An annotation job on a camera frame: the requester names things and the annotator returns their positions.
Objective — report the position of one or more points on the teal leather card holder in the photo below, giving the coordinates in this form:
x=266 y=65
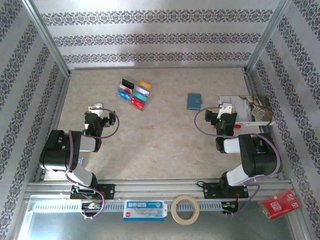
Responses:
x=194 y=101

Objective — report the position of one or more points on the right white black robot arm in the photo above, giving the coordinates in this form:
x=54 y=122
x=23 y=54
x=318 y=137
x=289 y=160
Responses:
x=260 y=155

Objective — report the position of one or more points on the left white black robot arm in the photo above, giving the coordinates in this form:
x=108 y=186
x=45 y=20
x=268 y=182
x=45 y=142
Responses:
x=60 y=150

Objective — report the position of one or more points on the clear acrylic card stand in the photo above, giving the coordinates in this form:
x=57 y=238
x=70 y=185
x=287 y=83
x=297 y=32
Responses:
x=135 y=108

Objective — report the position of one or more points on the blue card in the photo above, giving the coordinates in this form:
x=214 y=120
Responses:
x=124 y=95

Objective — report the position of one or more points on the red and white card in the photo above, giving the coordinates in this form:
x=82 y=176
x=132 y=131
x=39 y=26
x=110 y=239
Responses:
x=125 y=88

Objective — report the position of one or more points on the teal card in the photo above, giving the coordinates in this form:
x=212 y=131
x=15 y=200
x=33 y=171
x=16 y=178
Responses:
x=140 y=96

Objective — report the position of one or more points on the black card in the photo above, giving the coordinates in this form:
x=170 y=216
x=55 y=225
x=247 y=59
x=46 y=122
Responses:
x=128 y=83

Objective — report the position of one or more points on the gold card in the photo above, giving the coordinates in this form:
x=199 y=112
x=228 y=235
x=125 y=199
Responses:
x=144 y=85

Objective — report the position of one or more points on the red pen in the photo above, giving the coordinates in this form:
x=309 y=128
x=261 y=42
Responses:
x=237 y=126

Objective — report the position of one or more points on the white cover book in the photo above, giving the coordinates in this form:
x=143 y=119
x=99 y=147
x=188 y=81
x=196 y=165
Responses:
x=250 y=110

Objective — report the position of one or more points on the small electronics board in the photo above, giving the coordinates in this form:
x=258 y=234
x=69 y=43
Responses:
x=228 y=205
x=91 y=205

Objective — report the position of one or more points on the beige masking tape roll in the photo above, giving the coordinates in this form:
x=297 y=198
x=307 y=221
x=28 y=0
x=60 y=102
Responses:
x=185 y=197

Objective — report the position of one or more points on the red cardboard box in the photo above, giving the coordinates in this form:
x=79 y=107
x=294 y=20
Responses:
x=280 y=205

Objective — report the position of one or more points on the blue white flat pack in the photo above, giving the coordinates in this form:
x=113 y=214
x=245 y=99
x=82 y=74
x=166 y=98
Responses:
x=145 y=211

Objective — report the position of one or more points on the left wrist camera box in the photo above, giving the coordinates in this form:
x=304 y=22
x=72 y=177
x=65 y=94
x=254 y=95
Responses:
x=98 y=113

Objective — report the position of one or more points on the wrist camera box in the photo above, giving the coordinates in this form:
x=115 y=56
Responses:
x=98 y=113
x=225 y=110

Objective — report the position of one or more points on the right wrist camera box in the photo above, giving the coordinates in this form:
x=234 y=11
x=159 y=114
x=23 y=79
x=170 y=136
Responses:
x=225 y=110

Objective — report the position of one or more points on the aluminium side rail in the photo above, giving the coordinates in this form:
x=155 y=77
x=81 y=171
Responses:
x=60 y=100
x=250 y=83

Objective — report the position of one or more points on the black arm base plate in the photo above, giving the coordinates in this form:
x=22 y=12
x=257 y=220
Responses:
x=210 y=191
x=108 y=191

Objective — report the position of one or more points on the aluminium rear rail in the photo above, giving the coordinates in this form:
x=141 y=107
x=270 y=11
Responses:
x=157 y=68

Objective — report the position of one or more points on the aluminium corner post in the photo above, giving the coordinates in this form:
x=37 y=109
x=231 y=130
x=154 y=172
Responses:
x=265 y=37
x=48 y=40

